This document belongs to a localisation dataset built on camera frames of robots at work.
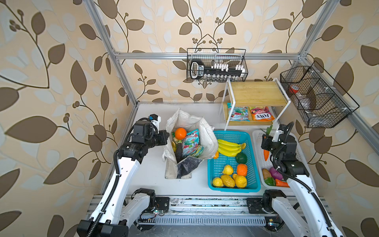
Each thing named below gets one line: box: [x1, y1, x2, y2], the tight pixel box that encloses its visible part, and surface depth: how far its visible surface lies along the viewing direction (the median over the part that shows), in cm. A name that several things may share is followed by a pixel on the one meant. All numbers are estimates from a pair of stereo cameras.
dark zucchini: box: [175, 142, 184, 164], surface depth 86 cm
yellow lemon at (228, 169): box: [222, 164, 234, 175], surface depth 84 cm
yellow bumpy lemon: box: [220, 173, 236, 189], surface depth 80 cm
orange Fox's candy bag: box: [249, 106, 275, 122], surface depth 91 cm
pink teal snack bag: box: [182, 128, 200, 157], surface depth 86 cm
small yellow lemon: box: [212, 177, 224, 188], surface depth 79 cm
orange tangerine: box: [236, 163, 248, 177], surface depth 82 cm
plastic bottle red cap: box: [289, 84, 312, 111], surface depth 80 cm
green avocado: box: [235, 152, 248, 165], surface depth 86 cm
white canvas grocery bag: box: [162, 108, 219, 179], surface depth 82 cm
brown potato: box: [262, 168, 272, 180], surface depth 80 cm
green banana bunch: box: [217, 139, 247, 157], surface depth 92 cm
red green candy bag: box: [227, 102, 251, 122], surface depth 91 cm
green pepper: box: [264, 177, 276, 187], surface depth 78 cm
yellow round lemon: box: [234, 175, 248, 189], surface depth 79 cm
